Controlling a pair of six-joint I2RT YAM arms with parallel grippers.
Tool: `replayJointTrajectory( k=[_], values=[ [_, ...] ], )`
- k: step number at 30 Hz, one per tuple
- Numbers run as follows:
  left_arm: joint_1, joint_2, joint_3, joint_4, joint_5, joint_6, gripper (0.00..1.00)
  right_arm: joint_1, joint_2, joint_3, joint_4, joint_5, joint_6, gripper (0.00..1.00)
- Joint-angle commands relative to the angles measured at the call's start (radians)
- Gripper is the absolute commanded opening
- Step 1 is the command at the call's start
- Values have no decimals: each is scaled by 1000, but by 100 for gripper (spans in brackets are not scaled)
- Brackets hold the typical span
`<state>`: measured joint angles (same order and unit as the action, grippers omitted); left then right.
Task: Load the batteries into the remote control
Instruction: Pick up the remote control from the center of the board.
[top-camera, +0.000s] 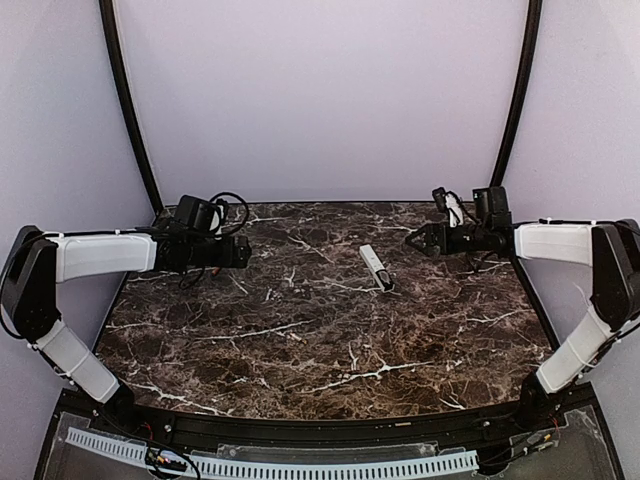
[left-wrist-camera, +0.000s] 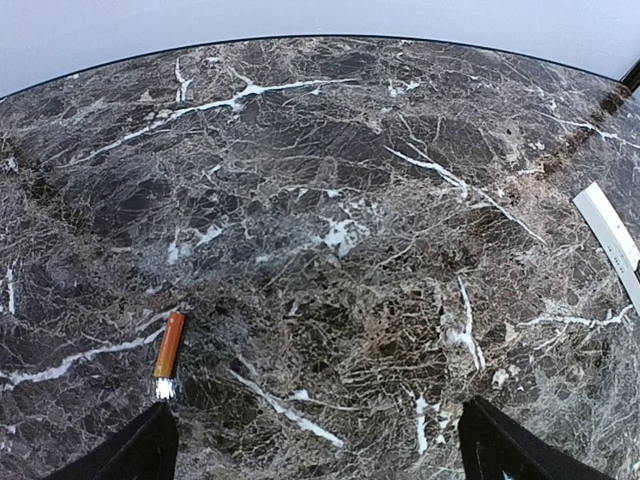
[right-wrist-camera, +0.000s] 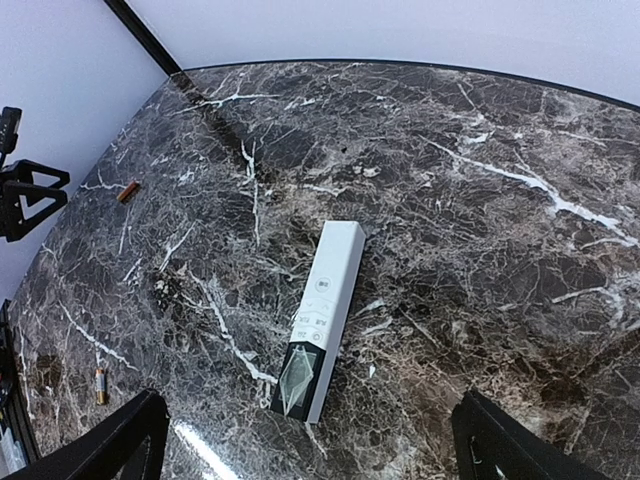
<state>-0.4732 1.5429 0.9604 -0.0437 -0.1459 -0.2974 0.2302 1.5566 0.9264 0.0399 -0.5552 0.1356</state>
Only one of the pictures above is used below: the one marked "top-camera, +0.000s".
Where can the black front rail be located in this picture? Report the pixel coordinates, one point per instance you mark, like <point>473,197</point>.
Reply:
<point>470,428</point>

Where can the black frame post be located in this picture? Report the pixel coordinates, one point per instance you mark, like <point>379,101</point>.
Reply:
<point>525,64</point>
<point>111,35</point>

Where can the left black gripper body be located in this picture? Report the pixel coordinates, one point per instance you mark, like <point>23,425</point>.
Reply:
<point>242,251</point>

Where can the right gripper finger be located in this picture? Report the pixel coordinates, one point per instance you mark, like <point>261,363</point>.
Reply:
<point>426,248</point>
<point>427,232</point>

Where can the white remote control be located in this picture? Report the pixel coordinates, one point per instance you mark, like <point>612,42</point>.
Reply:
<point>378,271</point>

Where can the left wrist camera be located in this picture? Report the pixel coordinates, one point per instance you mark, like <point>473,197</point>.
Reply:
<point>211,216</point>

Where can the black right frame post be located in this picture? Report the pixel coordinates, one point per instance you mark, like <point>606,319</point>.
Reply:
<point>525,64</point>

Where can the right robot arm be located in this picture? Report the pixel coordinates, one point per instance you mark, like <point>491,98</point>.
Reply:
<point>609,248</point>

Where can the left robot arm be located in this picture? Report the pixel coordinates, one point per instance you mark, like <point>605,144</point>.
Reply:
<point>193,237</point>

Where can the black left frame post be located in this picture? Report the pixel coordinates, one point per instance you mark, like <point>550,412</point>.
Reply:
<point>111,35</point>

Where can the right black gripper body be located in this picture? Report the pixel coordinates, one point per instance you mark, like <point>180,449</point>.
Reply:
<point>439,239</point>

